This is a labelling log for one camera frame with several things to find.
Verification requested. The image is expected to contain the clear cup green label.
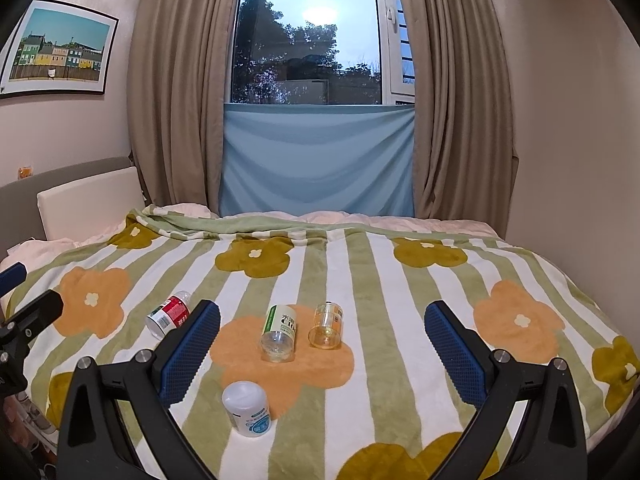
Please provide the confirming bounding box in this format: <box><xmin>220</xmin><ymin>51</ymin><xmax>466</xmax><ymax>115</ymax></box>
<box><xmin>259</xmin><ymin>304</ymin><xmax>298</xmax><ymax>364</ymax></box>

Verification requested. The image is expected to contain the grey headboard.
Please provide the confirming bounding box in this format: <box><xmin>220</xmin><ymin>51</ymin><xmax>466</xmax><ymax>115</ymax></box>
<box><xmin>0</xmin><ymin>156</ymin><xmax>146</xmax><ymax>261</ymax></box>

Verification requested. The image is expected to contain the framed houses picture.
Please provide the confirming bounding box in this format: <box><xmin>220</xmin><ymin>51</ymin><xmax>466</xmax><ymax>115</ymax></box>
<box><xmin>0</xmin><ymin>0</ymin><xmax>120</xmax><ymax>99</ymax></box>

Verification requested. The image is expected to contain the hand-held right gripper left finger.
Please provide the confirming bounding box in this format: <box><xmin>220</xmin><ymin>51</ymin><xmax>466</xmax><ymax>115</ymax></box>
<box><xmin>59</xmin><ymin>299</ymin><xmax>222</xmax><ymax>480</ymax></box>

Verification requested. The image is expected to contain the light blue cloth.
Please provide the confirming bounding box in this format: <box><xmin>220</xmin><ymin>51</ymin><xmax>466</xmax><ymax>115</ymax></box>
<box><xmin>218</xmin><ymin>102</ymin><xmax>417</xmax><ymax>217</ymax></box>

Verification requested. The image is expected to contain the beige curtain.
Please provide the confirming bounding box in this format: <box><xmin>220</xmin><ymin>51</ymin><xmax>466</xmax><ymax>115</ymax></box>
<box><xmin>395</xmin><ymin>0</ymin><xmax>516</xmax><ymax>221</ymax></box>
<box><xmin>126</xmin><ymin>0</ymin><xmax>246</xmax><ymax>218</ymax></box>

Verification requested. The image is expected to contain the clear cup red label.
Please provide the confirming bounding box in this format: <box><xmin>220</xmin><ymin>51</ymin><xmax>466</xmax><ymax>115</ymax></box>
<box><xmin>145</xmin><ymin>290</ymin><xmax>193</xmax><ymax>340</ymax></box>

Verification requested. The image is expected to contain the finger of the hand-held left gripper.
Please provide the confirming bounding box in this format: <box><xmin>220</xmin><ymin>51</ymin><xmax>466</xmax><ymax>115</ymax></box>
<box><xmin>4</xmin><ymin>289</ymin><xmax>65</xmax><ymax>348</ymax></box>
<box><xmin>0</xmin><ymin>262</ymin><xmax>28</xmax><ymax>297</ymax></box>

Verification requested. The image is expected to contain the window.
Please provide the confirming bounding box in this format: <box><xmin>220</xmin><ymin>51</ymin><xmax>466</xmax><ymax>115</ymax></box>
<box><xmin>231</xmin><ymin>0</ymin><xmax>417</xmax><ymax>107</ymax></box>

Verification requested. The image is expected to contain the white cushion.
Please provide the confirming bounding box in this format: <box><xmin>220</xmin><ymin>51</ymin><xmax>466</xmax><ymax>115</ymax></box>
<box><xmin>36</xmin><ymin>166</ymin><xmax>147</xmax><ymax>242</ymax></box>

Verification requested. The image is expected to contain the striped floral blanket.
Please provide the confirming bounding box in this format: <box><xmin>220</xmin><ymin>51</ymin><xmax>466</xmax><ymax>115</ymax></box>
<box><xmin>0</xmin><ymin>208</ymin><xmax>640</xmax><ymax>480</ymax></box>

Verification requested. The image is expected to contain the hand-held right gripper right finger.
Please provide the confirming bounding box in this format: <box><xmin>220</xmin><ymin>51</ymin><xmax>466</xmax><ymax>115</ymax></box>
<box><xmin>424</xmin><ymin>300</ymin><xmax>588</xmax><ymax>480</ymax></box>

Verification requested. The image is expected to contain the white cup blue label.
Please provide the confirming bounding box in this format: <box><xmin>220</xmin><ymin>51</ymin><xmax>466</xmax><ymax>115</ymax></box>
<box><xmin>222</xmin><ymin>381</ymin><xmax>271</xmax><ymax>438</ymax></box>

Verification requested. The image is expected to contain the amber clear cup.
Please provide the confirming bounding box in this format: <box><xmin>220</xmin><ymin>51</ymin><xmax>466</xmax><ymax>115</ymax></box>
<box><xmin>308</xmin><ymin>302</ymin><xmax>345</xmax><ymax>350</ymax></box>

